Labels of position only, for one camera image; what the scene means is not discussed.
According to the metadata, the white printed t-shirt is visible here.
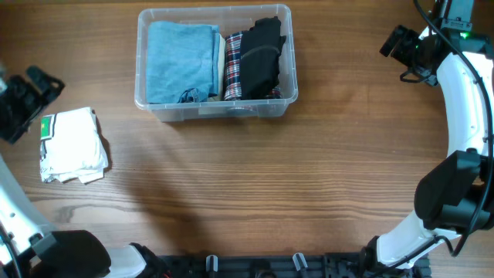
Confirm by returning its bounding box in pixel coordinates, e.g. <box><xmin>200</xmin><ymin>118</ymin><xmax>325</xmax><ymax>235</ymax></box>
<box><xmin>39</xmin><ymin>107</ymin><xmax>109</xmax><ymax>184</ymax></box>

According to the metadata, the blue denim cloth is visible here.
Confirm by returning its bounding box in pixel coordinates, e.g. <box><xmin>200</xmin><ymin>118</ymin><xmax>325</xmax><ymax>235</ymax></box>
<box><xmin>146</xmin><ymin>21</ymin><xmax>220</xmax><ymax>104</ymax></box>

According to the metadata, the black cloth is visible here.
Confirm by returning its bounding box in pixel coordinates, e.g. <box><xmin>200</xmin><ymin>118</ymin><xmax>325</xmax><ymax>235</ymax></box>
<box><xmin>240</xmin><ymin>16</ymin><xmax>286</xmax><ymax>100</ymax></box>

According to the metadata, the cream cloth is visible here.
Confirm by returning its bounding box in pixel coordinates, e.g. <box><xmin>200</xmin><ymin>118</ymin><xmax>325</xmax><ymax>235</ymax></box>
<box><xmin>208</xmin><ymin>33</ymin><xmax>225</xmax><ymax>101</ymax></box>

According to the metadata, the red navy plaid cloth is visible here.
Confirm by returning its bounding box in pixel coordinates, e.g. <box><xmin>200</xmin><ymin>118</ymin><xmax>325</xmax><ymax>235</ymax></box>
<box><xmin>223</xmin><ymin>31</ymin><xmax>282</xmax><ymax>101</ymax></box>

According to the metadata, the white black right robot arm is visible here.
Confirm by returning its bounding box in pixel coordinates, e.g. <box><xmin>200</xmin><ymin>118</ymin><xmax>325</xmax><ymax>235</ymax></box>
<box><xmin>360</xmin><ymin>0</ymin><xmax>493</xmax><ymax>277</ymax></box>

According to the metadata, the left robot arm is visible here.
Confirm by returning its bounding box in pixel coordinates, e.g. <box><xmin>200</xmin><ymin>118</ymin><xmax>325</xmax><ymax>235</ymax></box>
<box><xmin>1</xmin><ymin>66</ymin><xmax>172</xmax><ymax>277</ymax></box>

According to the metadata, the white label on bin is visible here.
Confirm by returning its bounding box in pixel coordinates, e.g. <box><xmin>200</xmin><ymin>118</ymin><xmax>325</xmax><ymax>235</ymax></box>
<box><xmin>198</xmin><ymin>107</ymin><xmax>227</xmax><ymax>117</ymax></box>

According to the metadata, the clear plastic storage bin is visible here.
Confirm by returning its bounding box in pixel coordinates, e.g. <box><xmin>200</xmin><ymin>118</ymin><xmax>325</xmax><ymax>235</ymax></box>
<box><xmin>134</xmin><ymin>4</ymin><xmax>299</xmax><ymax>122</ymax></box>

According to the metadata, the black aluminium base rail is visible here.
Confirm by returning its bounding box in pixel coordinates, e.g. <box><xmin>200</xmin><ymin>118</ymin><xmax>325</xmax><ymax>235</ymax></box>
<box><xmin>154</xmin><ymin>253</ymin><xmax>430</xmax><ymax>278</ymax></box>

